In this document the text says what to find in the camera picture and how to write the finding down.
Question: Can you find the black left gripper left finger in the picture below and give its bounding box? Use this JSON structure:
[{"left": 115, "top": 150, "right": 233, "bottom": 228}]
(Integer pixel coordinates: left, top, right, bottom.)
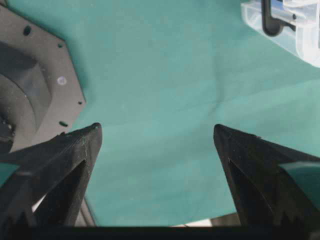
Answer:
[{"left": 0, "top": 123, "right": 102, "bottom": 227}]

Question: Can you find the clear plastic storage case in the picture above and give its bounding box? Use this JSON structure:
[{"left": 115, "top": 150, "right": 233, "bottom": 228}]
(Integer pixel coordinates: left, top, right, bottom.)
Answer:
[{"left": 240, "top": 0, "right": 320, "bottom": 68}]

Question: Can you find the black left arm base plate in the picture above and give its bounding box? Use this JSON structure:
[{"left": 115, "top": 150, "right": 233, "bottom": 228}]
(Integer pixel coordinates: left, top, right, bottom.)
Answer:
[{"left": 0, "top": 1, "right": 86, "bottom": 153}]

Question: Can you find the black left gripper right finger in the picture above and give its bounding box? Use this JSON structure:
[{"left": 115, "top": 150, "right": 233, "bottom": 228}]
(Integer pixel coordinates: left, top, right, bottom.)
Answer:
[{"left": 213, "top": 124, "right": 320, "bottom": 227}]

